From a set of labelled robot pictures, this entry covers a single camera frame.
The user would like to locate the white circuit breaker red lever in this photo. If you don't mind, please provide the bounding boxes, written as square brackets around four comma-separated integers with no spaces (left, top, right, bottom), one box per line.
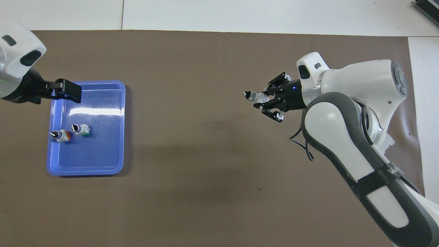
[377,134,393,153]

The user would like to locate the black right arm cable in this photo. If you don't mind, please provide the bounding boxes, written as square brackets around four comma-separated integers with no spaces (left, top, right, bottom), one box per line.
[289,120,315,162]

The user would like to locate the selector switch orange base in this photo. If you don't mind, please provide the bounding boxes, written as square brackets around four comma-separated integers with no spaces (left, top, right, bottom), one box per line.
[50,130,71,143]
[244,90,270,104]

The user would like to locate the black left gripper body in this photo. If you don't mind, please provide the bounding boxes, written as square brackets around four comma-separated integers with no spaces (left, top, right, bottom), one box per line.
[2,69,43,104]

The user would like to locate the selector switch green base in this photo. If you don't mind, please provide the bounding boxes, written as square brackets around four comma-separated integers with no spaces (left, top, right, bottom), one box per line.
[70,124,91,137]

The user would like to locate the brown table mat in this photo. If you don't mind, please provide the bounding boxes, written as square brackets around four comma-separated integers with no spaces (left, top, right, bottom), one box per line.
[0,30,426,247]

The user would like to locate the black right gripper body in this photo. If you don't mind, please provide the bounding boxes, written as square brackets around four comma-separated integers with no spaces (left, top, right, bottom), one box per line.
[274,80,306,112]

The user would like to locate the blue plastic tray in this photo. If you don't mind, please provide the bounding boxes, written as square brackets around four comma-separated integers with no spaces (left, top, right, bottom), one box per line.
[46,80,126,176]

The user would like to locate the grey ribbed device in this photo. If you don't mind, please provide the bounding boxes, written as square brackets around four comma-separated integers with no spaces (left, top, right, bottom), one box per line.
[413,0,439,17]

